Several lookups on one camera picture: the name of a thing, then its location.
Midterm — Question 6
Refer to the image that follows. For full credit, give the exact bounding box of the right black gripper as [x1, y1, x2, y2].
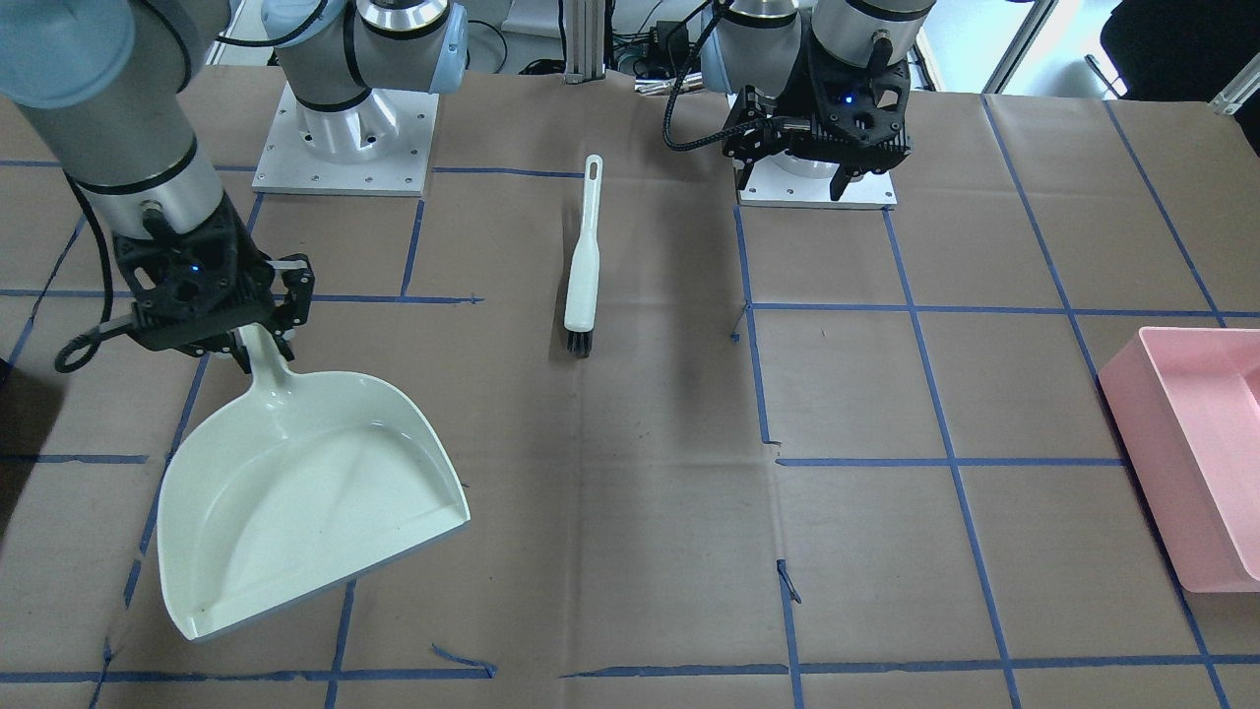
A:
[111, 208, 315, 375]

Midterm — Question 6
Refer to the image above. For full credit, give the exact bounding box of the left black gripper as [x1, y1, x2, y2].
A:
[722, 39, 914, 203]

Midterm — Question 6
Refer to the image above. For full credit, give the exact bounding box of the pale green dustpan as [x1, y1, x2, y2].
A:
[155, 324, 470, 642]

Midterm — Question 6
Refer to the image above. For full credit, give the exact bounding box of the pale green hand brush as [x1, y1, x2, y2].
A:
[563, 154, 604, 358]

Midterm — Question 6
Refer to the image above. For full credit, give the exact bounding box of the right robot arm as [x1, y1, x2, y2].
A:
[3, 1, 469, 373]

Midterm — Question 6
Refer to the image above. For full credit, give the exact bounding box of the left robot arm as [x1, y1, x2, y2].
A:
[699, 1, 932, 210]

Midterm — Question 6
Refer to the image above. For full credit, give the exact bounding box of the pink plastic bin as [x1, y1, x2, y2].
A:
[1100, 326, 1259, 593]

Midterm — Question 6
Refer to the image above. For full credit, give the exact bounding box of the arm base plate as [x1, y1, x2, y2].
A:
[726, 91, 898, 210]
[252, 87, 440, 196]

